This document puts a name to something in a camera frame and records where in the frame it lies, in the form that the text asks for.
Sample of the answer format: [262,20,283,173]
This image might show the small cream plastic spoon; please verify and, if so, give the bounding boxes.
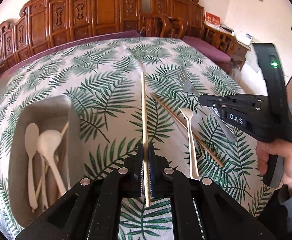
[179,108,199,179]

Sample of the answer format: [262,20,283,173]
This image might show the light bamboo chopstick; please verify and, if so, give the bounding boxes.
[32,121,70,213]
[141,72,151,207]

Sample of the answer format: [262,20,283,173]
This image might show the cream plastic ladle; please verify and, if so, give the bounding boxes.
[36,129,67,197]

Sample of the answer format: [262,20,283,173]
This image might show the cream rice paddle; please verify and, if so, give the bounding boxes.
[25,123,39,209]

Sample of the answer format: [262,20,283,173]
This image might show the person's right hand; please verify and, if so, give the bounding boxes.
[255,139,292,193]

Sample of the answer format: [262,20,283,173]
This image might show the metal fork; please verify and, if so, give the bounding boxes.
[177,69,238,144]

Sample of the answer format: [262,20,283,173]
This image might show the thin brown chopstick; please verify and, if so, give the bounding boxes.
[150,93,224,167]

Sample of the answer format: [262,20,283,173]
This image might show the purple armchair cushion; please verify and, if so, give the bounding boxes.
[182,36,231,62]

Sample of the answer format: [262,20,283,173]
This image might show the wooden side cabinet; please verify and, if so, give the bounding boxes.
[230,30,253,69]

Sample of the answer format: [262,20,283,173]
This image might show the green leaf print tablecloth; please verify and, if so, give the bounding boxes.
[0,38,271,239]

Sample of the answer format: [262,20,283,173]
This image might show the red gift box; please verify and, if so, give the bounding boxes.
[204,12,221,29]

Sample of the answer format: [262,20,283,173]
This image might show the grey rectangular utensil tray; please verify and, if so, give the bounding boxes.
[8,95,84,227]

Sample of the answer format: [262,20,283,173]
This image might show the carved wooden armchair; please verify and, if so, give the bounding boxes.
[138,0,237,56]

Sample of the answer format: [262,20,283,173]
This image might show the carved wooden sofa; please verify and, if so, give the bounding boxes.
[0,0,142,75]

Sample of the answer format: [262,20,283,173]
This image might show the purple sofa cushion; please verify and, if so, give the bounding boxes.
[0,30,141,80]

